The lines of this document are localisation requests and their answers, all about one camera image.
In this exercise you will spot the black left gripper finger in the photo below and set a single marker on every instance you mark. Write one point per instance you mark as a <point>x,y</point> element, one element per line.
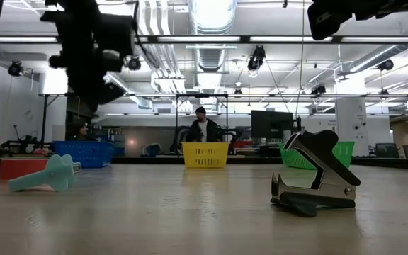
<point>110,93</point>
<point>83,88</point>

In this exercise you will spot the red tape roll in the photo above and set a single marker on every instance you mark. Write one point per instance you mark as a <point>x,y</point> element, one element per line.
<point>20,168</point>

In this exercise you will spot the person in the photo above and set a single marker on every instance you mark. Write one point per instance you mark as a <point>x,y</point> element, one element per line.
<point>80,131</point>
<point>204,129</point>

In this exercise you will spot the black ceiling spotlight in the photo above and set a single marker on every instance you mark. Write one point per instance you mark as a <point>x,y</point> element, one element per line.
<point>15,68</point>
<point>386,64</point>
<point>134,63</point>
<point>257,57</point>

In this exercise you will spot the blue background bin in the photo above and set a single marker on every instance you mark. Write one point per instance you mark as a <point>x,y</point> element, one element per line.
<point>153,149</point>

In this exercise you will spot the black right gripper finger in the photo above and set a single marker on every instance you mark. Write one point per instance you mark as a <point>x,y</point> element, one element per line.
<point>328,17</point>

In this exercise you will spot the yellow plastic basket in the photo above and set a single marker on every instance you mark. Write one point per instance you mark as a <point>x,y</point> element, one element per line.
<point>205,154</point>

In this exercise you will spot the blue plastic basket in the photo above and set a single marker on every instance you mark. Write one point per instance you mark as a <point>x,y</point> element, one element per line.
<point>90,154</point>

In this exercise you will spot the black monitor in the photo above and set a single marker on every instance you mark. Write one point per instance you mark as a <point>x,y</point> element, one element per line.
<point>271,124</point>

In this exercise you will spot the green plastic basket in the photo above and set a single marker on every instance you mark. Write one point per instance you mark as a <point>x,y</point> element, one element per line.
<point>345,154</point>

